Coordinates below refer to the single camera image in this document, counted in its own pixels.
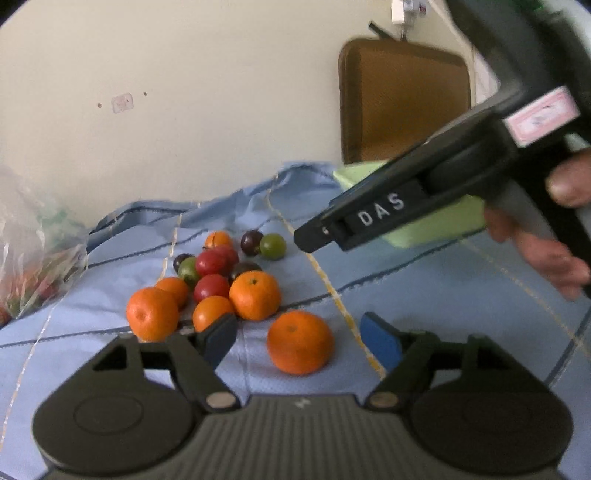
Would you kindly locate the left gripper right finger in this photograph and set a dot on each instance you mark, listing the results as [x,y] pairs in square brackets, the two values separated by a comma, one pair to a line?
[407,357]

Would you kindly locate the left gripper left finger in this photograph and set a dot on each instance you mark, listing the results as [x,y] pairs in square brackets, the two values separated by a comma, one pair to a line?
[194,359]

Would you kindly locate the large orange mandarin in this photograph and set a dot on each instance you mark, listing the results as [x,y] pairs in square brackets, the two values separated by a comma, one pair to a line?
[300,343]

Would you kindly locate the person's right hand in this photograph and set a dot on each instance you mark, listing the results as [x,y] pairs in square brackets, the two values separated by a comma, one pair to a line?
[569,186]

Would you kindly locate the small orange mandarin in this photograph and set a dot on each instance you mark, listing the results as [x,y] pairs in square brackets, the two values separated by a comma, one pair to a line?
[209,310]

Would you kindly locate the orange mandarin left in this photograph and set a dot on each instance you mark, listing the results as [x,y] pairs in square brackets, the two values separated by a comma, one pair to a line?
[152,314]

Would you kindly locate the light green plastic basket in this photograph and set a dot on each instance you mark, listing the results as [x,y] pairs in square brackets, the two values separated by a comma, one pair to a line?
[449,223]

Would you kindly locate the red cherry tomato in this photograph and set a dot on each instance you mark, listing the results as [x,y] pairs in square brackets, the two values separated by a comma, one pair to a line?
[211,285]
[218,260]

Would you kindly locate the orange mandarin behind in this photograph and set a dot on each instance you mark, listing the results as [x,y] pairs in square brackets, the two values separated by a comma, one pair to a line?
[177,288]

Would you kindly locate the orange mandarin centre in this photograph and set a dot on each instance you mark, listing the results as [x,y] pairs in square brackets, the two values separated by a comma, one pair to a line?
[255,295]

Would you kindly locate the green tomato left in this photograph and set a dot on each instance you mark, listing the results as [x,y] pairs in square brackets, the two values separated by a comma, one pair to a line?
[188,272]

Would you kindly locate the green tomato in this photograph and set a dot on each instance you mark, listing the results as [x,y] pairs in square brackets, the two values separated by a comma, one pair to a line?
[273,246]
[188,272]

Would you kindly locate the blue checked tablecloth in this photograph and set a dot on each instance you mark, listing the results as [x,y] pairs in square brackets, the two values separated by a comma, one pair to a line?
[455,288]

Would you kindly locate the dark purple tomato left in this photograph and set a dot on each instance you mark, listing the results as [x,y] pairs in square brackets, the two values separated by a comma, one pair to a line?
[178,260]

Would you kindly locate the dark purple tomato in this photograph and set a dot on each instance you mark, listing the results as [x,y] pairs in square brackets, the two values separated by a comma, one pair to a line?
[178,260]
[250,242]
[243,267]

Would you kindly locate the red cherry tomato upper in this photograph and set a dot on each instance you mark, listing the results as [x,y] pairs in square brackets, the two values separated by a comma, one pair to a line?
[218,260]

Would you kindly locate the dark purple tomato centre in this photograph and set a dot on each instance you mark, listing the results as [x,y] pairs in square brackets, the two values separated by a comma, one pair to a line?
[243,267]

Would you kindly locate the orange cherry tomato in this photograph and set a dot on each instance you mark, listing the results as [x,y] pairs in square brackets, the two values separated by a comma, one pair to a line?
[218,238]

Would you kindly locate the brown woven chair back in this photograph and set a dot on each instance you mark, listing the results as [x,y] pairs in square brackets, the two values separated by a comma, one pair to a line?
[394,94]

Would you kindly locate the clear plastic bag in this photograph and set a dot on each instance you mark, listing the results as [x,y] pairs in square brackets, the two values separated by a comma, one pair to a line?
[43,247]

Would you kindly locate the white wall socket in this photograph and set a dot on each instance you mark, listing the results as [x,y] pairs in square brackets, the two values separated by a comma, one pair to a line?
[405,11]

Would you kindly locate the pink wall sticker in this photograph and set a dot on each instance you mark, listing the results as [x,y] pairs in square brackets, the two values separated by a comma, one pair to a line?
[122,103]

